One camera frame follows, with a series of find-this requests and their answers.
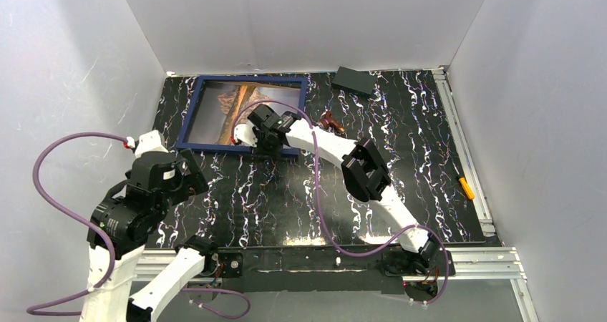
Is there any blue photo frame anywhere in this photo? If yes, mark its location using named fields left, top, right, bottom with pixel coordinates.
left=175, top=75, right=309, bottom=155

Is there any black rectangular box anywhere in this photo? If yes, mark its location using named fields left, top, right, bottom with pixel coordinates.
left=331, top=67, right=377, bottom=97

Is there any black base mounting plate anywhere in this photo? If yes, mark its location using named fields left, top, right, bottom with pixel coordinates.
left=170, top=243, right=490, bottom=296

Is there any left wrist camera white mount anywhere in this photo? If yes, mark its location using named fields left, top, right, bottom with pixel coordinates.
left=123, top=130, right=169, bottom=158

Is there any red brown small tool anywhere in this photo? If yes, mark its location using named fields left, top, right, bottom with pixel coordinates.
left=317, top=111, right=345, bottom=135

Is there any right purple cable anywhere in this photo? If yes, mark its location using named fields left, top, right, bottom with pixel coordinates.
left=230, top=99, right=452, bottom=306

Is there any mountain photo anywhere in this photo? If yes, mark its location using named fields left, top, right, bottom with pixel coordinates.
left=187, top=81, right=301, bottom=145

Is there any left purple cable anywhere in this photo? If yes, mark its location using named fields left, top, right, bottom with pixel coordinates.
left=26, top=131, right=252, bottom=320

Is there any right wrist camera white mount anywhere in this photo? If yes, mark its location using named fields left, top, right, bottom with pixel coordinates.
left=230, top=124, right=258, bottom=147

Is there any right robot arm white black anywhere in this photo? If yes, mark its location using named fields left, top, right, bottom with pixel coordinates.
left=232, top=99, right=442, bottom=273

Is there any aluminium rail right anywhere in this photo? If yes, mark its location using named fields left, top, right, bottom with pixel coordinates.
left=430, top=67, right=497, bottom=237

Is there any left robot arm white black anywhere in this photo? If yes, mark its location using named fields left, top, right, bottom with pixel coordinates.
left=79, top=130, right=218, bottom=321

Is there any purple cable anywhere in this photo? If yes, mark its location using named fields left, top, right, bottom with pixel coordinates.
left=26, top=131, right=252, bottom=320
left=230, top=99, right=452, bottom=306

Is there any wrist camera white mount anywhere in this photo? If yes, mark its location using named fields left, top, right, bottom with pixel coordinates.
left=230, top=124, right=258, bottom=147
left=123, top=130, right=169, bottom=158

